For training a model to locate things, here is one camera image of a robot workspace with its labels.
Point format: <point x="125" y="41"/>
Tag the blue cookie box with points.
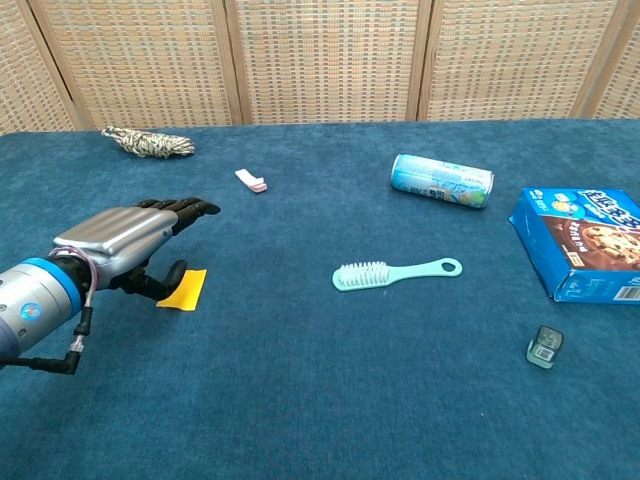
<point x="585" y="245"/>

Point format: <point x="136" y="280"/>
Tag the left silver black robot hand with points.
<point x="122" y="237"/>

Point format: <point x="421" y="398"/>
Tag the small dark green dispenser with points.
<point x="545" y="347"/>

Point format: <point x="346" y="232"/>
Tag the light blue drink can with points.
<point x="440" y="181"/>

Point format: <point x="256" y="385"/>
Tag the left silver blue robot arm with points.
<point x="35" y="305"/>

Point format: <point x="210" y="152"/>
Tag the woven bamboo folding screen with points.
<point x="320" y="60"/>

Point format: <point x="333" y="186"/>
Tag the mint green brush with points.
<point x="367" y="275"/>

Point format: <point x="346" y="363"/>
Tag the pink white eraser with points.
<point x="250" y="180"/>

